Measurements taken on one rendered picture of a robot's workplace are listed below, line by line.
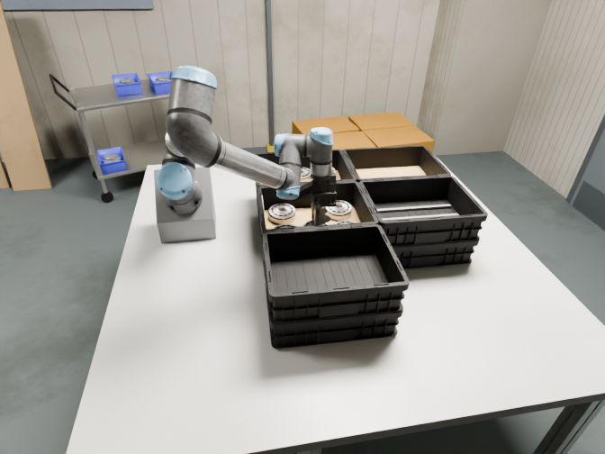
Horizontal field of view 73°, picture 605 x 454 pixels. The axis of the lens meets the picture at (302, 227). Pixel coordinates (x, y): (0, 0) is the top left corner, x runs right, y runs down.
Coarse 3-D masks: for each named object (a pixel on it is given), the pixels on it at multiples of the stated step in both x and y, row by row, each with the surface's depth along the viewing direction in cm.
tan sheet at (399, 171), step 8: (368, 168) 194; (376, 168) 194; (384, 168) 194; (392, 168) 194; (400, 168) 194; (408, 168) 194; (416, 168) 194; (360, 176) 188; (368, 176) 188; (376, 176) 188; (384, 176) 188; (392, 176) 188; (400, 176) 188
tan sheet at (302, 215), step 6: (264, 210) 163; (300, 210) 164; (306, 210) 164; (354, 210) 164; (300, 216) 160; (306, 216) 160; (354, 216) 161; (270, 222) 156; (294, 222) 156; (300, 222) 156; (330, 222) 157; (270, 228) 153
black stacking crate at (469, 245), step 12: (396, 252) 150; (408, 252) 151; (420, 252) 151; (432, 252) 152; (444, 252) 153; (456, 252) 154; (468, 252) 154; (408, 264) 154; (420, 264) 154; (432, 264) 155; (444, 264) 156; (456, 264) 156
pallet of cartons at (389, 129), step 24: (312, 120) 359; (336, 120) 360; (360, 120) 361; (384, 120) 362; (408, 120) 363; (336, 144) 318; (360, 144) 319; (384, 144) 320; (408, 144) 323; (432, 144) 329
